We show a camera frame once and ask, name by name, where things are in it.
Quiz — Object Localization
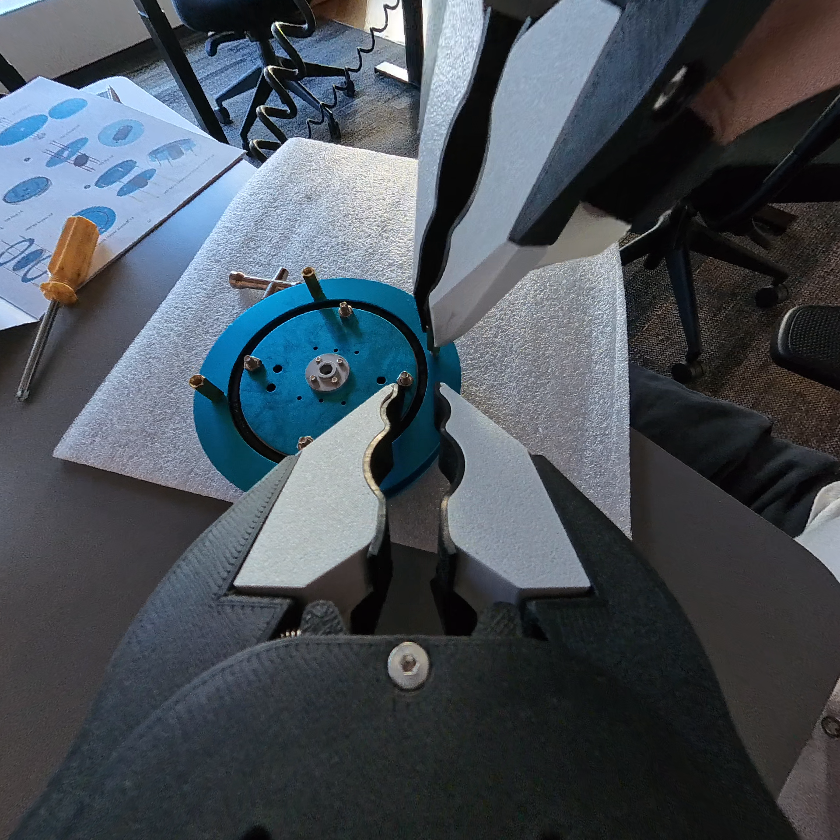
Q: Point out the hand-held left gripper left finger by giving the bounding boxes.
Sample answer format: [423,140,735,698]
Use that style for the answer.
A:
[232,383,403,636]

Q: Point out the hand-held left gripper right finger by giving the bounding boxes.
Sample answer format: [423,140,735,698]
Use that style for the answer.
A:
[430,382,593,636]

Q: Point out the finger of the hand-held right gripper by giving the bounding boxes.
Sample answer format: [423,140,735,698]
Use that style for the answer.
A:
[413,0,508,331]
[427,5,622,345]

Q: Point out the blue round base plate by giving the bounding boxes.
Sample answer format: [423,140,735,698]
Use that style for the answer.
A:
[193,279,462,494]

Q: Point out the metal socket wrench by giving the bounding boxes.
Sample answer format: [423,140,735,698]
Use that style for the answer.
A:
[230,266,293,303]

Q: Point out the black metal desk leg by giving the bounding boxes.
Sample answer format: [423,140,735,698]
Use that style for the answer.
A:
[377,0,424,86]
[134,0,231,145]

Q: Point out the dark grey desk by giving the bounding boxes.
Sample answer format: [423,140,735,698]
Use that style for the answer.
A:
[0,161,840,840]

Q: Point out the person's right hand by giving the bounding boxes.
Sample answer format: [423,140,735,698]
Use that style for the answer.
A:
[697,0,840,147]

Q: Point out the white foam sheet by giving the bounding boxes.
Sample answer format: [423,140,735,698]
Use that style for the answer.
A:
[52,138,632,555]

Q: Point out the person's dark trousers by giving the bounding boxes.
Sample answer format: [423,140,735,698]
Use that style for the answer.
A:
[629,364,840,539]

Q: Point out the black chair base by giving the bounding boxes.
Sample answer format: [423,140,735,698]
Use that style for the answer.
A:
[174,0,358,142]

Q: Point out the printed instruction manual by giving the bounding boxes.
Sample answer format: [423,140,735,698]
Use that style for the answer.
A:
[0,75,245,332]

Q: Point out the thin black coiled cord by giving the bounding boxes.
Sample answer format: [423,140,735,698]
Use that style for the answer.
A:
[315,0,401,126]

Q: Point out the black coiled cable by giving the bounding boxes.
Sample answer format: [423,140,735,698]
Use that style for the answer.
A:
[239,0,316,165]

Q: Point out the yellow handled screwdriver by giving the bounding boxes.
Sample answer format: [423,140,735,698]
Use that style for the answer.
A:
[16,215,101,403]

